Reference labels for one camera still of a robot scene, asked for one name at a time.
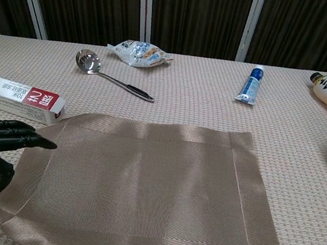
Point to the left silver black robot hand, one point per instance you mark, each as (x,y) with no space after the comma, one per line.
(3,135)

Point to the white red baking paper box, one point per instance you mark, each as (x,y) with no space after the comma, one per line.
(17,100)

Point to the brown woven placemat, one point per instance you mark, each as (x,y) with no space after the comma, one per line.
(141,192)

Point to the white snack bag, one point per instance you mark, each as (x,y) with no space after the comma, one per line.
(139,54)

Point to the beige woven tablecloth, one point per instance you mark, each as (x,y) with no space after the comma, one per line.
(199,103)

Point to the dark pleated curtain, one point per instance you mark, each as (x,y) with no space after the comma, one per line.
(197,11)

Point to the blue white toothpaste tube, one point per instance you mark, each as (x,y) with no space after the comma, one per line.
(251,86)

